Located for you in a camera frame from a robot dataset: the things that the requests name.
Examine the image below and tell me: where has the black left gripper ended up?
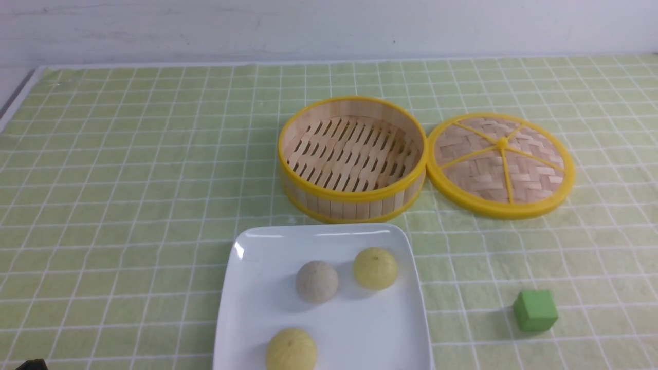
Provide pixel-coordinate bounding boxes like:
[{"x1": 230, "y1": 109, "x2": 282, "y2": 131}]
[{"x1": 15, "y1": 359, "x2": 48, "y2": 370}]

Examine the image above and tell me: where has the yellow steamed bun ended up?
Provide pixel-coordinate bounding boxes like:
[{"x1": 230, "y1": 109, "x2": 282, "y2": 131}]
[
  {"x1": 353, "y1": 247, "x2": 398, "y2": 291},
  {"x1": 265, "y1": 328, "x2": 318, "y2": 369}
]

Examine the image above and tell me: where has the grey white steamed bun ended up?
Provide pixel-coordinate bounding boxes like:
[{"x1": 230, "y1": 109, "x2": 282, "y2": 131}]
[{"x1": 296, "y1": 260, "x2": 339, "y2": 304}]

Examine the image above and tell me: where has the white square plate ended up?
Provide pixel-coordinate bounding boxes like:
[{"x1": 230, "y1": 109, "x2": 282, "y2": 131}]
[{"x1": 212, "y1": 223, "x2": 434, "y2": 369}]

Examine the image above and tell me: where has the green checkered tablecloth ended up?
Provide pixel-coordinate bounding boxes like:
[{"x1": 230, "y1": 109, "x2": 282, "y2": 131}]
[{"x1": 1, "y1": 55, "x2": 657, "y2": 369}]

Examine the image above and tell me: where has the bamboo steamer basket yellow rim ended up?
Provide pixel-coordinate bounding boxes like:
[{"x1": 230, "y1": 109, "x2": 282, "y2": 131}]
[{"x1": 277, "y1": 96, "x2": 429, "y2": 223}]

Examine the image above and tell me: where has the green cube block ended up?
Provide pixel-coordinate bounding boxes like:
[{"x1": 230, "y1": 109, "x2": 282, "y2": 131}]
[{"x1": 513, "y1": 289, "x2": 559, "y2": 332}]

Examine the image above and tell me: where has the bamboo steamer lid yellow rim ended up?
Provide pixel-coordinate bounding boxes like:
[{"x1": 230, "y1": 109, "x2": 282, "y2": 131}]
[{"x1": 426, "y1": 113, "x2": 576, "y2": 220}]

